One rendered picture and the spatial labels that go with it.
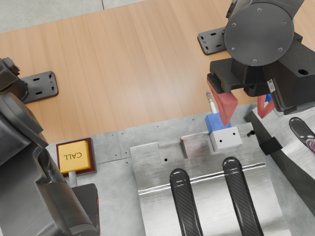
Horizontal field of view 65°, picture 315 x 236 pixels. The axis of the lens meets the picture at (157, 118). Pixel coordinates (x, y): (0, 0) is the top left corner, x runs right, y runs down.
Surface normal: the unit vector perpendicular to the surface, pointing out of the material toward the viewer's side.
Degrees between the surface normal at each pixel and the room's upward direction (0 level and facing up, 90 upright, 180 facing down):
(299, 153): 24
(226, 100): 30
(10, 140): 62
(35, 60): 0
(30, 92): 0
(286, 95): 90
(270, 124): 0
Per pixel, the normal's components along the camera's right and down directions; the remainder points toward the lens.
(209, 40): 0.04, -0.33
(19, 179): -0.23, -0.59
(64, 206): 0.40, -0.85
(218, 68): -0.08, -0.75
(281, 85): -0.97, 0.20
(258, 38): -0.36, 0.64
